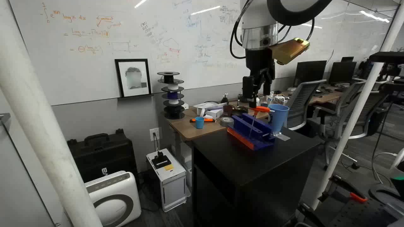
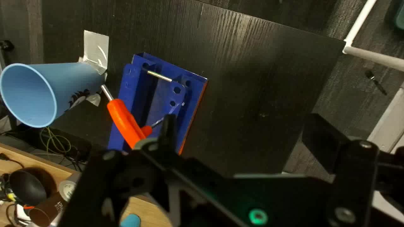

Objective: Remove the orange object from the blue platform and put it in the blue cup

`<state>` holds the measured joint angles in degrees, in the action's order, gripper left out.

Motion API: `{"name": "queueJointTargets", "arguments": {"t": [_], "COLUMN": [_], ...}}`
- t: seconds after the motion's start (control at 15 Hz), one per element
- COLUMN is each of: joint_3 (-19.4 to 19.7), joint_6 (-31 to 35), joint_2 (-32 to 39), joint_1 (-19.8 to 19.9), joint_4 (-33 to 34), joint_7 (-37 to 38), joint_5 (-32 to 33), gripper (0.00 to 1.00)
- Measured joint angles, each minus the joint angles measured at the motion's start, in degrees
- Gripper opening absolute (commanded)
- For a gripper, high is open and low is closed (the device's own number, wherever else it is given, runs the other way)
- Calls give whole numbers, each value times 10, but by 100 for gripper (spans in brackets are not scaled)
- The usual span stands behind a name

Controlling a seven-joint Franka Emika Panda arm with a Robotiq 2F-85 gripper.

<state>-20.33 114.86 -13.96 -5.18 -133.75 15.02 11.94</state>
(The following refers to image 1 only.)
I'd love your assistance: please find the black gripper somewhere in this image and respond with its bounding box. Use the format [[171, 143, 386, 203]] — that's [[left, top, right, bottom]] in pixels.
[[243, 48, 276, 105]]

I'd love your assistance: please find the orange handled screwdriver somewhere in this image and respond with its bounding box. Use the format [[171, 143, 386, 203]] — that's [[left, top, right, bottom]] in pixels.
[[253, 106, 271, 115]]

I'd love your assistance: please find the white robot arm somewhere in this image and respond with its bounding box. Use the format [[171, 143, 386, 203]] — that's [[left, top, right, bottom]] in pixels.
[[229, 0, 333, 107]]

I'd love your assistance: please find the blue plastic cup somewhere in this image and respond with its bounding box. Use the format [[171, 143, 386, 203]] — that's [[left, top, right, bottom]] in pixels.
[[269, 104, 290, 134]]

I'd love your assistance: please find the blue platform rack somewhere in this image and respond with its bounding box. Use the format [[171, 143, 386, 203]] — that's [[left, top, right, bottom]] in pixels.
[[226, 114, 274, 151]]

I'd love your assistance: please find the small teal cup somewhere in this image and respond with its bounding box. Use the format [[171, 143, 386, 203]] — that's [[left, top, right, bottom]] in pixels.
[[196, 116, 205, 130]]

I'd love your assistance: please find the grey office chair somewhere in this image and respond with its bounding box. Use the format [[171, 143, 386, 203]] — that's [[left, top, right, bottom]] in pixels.
[[286, 80, 325, 131]]

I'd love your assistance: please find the grey tape roll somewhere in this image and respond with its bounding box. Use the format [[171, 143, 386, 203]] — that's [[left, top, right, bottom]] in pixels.
[[220, 117, 234, 128]]

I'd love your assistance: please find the white box on desk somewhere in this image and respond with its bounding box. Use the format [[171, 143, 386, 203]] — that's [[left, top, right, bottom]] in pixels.
[[195, 102, 224, 120]]

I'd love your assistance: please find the black monitor left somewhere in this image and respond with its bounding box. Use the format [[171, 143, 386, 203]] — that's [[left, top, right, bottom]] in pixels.
[[295, 61, 327, 86]]

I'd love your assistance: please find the black monitor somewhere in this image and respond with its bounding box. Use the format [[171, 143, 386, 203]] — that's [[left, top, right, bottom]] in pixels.
[[295, 61, 327, 86], [329, 62, 357, 85]]

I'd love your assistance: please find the wooden desk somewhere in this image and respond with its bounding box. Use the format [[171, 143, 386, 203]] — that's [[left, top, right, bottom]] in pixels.
[[168, 88, 343, 141]]

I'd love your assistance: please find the black monitor right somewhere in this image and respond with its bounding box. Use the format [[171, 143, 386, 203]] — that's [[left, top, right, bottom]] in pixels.
[[329, 62, 357, 85]]

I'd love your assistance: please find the stack of filament spools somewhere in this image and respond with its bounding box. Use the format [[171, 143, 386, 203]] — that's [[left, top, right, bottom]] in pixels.
[[158, 72, 185, 120]]

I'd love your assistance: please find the black cabinet table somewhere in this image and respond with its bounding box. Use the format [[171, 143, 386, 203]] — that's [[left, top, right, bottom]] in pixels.
[[192, 130, 321, 227]]

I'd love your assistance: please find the framed portrait picture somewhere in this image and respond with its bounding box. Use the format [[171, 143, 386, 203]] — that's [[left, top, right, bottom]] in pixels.
[[115, 58, 152, 99]]

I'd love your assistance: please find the white box device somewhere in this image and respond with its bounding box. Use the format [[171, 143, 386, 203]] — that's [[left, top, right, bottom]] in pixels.
[[147, 149, 187, 212]]

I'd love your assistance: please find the white diagonal pole right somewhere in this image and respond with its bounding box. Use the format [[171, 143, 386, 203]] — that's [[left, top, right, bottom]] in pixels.
[[311, 0, 404, 210]]

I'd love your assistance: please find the white diagonal pole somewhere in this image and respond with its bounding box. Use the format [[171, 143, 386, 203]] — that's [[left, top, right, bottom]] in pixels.
[[311, 0, 404, 210], [0, 0, 103, 227]]

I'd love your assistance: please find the black hard case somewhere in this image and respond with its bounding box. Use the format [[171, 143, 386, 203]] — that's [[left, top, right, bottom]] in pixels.
[[67, 129, 138, 182]]

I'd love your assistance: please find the white air purifier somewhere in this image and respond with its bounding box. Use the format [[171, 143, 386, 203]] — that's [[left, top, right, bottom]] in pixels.
[[86, 170, 142, 227]]

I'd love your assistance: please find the white diagonal pole left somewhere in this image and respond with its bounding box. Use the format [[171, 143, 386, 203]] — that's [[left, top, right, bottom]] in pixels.
[[0, 0, 103, 227]]

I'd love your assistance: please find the gold wrist camera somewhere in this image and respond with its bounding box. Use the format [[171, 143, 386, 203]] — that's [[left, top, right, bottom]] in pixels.
[[272, 38, 311, 66]]

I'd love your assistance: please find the orange handled tool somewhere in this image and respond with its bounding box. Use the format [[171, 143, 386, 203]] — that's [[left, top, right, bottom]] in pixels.
[[190, 117, 215, 122]]

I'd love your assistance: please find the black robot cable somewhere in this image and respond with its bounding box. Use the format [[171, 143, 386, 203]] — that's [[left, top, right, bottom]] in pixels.
[[229, 0, 316, 61]]

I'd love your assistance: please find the wall power outlet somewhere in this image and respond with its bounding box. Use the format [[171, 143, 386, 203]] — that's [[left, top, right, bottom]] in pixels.
[[149, 128, 161, 141]]

